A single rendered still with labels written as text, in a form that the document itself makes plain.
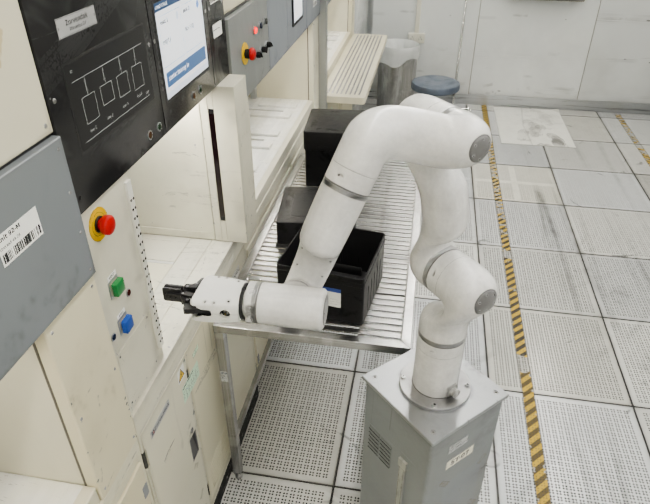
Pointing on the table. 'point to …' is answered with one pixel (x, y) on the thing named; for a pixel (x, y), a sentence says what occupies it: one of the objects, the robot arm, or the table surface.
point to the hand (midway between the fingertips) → (173, 292)
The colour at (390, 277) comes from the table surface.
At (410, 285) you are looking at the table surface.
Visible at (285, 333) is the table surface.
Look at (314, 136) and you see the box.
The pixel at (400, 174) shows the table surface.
